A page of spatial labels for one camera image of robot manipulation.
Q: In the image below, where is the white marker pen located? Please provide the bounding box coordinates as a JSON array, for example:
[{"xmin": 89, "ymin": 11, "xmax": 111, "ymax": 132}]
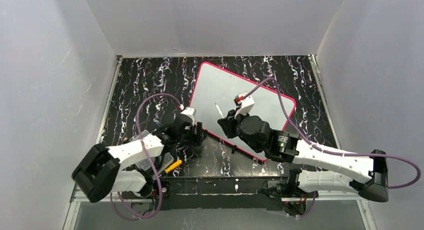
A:
[{"xmin": 215, "ymin": 103, "xmax": 224, "ymax": 118}]

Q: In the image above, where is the pink framed whiteboard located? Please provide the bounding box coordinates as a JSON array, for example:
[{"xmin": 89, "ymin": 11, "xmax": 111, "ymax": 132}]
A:
[{"xmin": 189, "ymin": 62, "xmax": 296, "ymax": 161}]

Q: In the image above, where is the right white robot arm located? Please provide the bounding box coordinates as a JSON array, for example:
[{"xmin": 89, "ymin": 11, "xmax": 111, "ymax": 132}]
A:
[{"xmin": 217, "ymin": 110, "xmax": 389, "ymax": 202}]

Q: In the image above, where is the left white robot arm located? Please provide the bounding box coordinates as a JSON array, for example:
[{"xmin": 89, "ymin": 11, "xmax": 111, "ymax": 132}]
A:
[{"xmin": 71, "ymin": 116, "xmax": 206, "ymax": 203}]

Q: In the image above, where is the clear plastic parts box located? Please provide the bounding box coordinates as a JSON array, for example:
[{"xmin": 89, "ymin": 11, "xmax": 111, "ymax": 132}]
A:
[{"xmin": 125, "ymin": 129, "xmax": 174, "ymax": 175}]

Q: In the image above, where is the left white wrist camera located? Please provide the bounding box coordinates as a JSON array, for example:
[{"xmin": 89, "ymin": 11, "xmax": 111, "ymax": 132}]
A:
[{"xmin": 179, "ymin": 104, "xmax": 196, "ymax": 125}]

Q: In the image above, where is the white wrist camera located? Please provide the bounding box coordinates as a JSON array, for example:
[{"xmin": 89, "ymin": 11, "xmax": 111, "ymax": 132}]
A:
[
  {"xmin": 234, "ymin": 92, "xmax": 255, "ymax": 117},
  {"xmin": 179, "ymin": 104, "xmax": 196, "ymax": 125}
]

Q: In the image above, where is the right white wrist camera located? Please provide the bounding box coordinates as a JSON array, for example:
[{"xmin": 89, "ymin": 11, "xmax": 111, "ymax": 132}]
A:
[{"xmin": 234, "ymin": 92, "xmax": 255, "ymax": 117}]

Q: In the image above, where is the yellow handled tool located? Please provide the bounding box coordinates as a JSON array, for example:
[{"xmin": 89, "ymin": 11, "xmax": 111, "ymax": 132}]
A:
[{"xmin": 164, "ymin": 160, "xmax": 183, "ymax": 174}]

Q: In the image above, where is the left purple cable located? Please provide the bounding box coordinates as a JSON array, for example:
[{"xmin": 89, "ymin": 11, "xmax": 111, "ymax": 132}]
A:
[{"xmin": 109, "ymin": 93, "xmax": 185, "ymax": 221}]

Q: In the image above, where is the purple cable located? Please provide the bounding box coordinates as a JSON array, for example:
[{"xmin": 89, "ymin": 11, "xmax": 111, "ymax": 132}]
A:
[
  {"xmin": 109, "ymin": 93, "xmax": 185, "ymax": 221},
  {"xmin": 241, "ymin": 77, "xmax": 422, "ymax": 190}
]

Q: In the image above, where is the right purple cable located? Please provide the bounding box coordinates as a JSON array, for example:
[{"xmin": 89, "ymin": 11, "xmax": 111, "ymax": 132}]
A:
[{"xmin": 241, "ymin": 77, "xmax": 422, "ymax": 190}]

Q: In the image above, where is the aluminium frame rail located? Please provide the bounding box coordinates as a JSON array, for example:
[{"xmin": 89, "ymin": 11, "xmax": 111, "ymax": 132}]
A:
[{"xmin": 70, "ymin": 177, "xmax": 363, "ymax": 202}]

